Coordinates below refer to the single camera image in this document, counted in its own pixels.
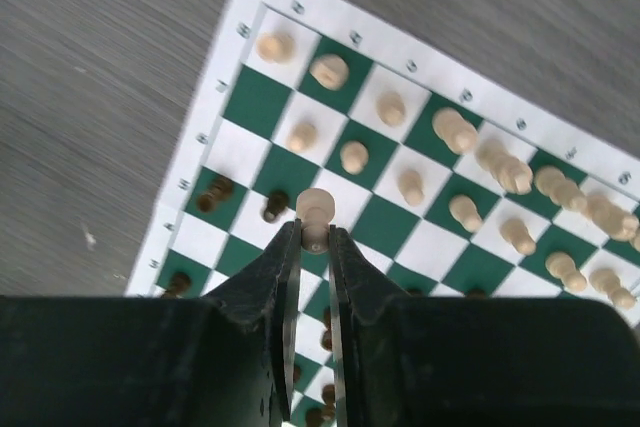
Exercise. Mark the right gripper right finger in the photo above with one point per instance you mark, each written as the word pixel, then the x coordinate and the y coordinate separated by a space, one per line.
pixel 373 386

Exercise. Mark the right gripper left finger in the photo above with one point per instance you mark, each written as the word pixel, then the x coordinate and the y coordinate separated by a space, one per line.
pixel 249 356

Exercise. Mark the light wooden pawn piece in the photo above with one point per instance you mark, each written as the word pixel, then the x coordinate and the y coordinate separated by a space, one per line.
pixel 315 208

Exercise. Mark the green white chess board mat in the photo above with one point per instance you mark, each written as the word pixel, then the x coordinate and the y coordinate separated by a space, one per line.
pixel 515 234

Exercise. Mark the light wooden chess piece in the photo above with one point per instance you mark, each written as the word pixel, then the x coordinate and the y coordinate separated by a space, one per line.
pixel 330 71

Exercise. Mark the light wooden rook piece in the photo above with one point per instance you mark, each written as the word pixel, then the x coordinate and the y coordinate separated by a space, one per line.
pixel 275 47

